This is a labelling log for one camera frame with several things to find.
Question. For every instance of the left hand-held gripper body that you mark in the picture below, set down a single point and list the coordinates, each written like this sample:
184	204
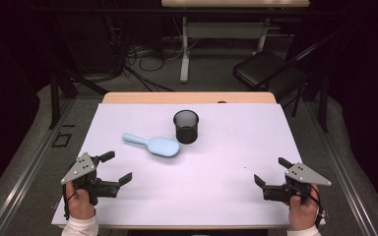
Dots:
80	168

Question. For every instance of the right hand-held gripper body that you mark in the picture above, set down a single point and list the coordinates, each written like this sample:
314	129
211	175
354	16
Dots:
303	175

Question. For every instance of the light blue hairbrush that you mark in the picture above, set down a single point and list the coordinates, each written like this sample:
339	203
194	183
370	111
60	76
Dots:
160	146

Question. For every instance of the black mesh cup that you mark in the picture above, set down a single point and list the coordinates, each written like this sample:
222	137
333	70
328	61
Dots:
186	134

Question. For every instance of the person's left hand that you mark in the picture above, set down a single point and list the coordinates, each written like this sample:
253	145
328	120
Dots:
78	205

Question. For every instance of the person's right hand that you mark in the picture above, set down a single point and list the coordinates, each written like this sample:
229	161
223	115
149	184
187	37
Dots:
303	214

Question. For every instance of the white board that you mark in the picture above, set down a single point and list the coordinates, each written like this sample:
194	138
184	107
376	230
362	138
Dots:
210	183

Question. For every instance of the black metal stand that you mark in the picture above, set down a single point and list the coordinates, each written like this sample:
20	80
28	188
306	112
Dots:
323	105
55	98

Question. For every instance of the wooden table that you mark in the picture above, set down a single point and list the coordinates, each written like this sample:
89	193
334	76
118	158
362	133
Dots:
177	97

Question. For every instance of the black folding chair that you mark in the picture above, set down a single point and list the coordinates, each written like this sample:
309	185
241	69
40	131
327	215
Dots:
262	70

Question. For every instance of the white desk with wooden top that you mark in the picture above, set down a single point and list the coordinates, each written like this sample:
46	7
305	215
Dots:
223	31

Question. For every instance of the metal floor rail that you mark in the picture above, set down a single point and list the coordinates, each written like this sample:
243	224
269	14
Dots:
341	177
29	170

